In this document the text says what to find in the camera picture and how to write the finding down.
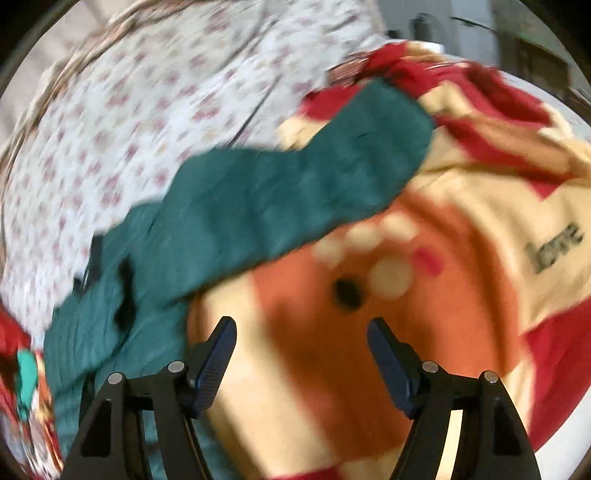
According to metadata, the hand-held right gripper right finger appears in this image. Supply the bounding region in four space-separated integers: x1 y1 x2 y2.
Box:
366 317 542 480

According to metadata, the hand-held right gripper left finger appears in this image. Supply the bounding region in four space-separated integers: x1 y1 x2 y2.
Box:
60 316 238 480

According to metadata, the dark green garment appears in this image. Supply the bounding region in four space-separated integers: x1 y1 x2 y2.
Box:
44 78 435 480

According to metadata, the red cream orange printed blanket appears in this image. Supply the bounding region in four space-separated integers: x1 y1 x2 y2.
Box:
187 41 591 480

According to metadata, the white floral bed sheet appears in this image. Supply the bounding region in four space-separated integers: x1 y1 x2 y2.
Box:
0 0 393 333

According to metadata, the dark wooden furniture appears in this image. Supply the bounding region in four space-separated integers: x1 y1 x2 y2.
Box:
492 0 587 112

